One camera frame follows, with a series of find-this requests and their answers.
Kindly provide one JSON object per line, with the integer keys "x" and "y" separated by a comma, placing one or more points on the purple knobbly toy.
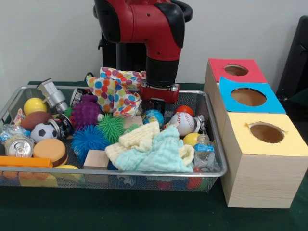
{"x": 85, "y": 111}

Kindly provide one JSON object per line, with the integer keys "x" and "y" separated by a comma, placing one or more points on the shallow mesh bin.
{"x": 144, "y": 185}

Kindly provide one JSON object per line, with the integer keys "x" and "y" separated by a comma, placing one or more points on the blue green globe ball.
{"x": 154, "y": 117}

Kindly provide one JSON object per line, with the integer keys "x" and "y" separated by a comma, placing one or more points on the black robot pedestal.
{"x": 130, "y": 55}

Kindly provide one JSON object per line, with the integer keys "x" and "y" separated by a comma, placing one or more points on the orange foam disc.
{"x": 49, "y": 149}

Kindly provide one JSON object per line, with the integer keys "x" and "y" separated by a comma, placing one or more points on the pale yellow muslin cloth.
{"x": 139, "y": 137}

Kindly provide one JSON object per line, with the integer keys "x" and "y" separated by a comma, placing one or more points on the orange toy brick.
{"x": 24, "y": 161}

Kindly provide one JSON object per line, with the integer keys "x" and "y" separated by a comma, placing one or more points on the black upright panel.
{"x": 296, "y": 60}

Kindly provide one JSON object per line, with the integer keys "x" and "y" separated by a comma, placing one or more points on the wooden three-hole box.
{"x": 260, "y": 178}

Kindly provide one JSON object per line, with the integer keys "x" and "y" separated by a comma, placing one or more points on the white baseball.
{"x": 182, "y": 124}

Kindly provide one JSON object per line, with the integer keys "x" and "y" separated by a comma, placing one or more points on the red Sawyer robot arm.
{"x": 149, "y": 26}

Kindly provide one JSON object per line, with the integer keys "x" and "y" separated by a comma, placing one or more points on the yellow ball with black band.
{"x": 191, "y": 139}

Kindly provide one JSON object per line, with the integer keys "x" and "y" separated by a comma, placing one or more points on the dark green table cloth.
{"x": 120, "y": 211}

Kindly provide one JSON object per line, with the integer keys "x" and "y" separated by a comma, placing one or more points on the teal muslin cloth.
{"x": 158, "y": 156}

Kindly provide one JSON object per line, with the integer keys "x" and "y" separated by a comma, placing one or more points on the green spiky ball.
{"x": 131, "y": 127}
{"x": 111, "y": 127}

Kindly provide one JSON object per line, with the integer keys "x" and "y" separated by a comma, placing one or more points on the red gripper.
{"x": 158, "y": 95}

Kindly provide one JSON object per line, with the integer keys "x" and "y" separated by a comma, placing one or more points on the brown toy football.
{"x": 36, "y": 120}

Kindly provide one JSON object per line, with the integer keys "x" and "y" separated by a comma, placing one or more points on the blue spiky ball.
{"x": 90, "y": 142}

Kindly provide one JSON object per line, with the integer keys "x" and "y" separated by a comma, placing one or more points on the dark green side-table cloth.
{"x": 300, "y": 103}

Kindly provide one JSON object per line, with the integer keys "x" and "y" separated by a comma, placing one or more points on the plain yellow ball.
{"x": 34, "y": 106}

